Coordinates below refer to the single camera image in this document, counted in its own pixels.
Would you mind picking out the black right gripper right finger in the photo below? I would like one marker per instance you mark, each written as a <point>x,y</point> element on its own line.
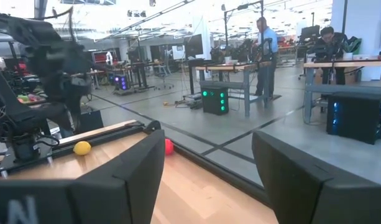
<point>296,193</point>

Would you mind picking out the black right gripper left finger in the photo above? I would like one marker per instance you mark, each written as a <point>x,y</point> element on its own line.
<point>115,193</point>

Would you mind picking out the bright red strawberry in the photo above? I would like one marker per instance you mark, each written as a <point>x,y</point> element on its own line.
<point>169,147</point>

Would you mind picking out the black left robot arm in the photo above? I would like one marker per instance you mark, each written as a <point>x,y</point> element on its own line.
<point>19,121</point>

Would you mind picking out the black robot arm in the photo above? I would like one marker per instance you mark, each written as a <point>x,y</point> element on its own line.
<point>244,49</point>

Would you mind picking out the yellow lemon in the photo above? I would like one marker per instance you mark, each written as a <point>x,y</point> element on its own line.
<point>82,148</point>

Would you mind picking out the black computer tower blue light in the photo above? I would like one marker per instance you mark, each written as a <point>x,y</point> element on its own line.
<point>355,118</point>

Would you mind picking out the black computer tower purple lights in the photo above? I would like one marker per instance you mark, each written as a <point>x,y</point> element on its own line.
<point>121,82</point>

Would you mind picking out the black computer tower green lights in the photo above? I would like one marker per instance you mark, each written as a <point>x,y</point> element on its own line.
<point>215,99</point>

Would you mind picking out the grey office chair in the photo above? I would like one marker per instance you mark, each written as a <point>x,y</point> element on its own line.
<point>163,73</point>

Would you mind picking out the black standing desk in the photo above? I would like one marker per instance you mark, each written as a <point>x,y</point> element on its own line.
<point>140,65</point>

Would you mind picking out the red tool cabinet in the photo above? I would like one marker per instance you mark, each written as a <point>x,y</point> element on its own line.
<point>100,57</point>

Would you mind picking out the wooden workbench with grey legs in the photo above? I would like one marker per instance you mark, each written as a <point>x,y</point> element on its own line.
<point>227,67</point>
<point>348,64</point>

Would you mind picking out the person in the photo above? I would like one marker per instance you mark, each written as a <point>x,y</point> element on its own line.
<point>330,49</point>
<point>266,56</point>

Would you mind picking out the black monitor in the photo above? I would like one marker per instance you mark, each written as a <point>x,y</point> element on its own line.
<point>309,32</point>
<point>194,46</point>

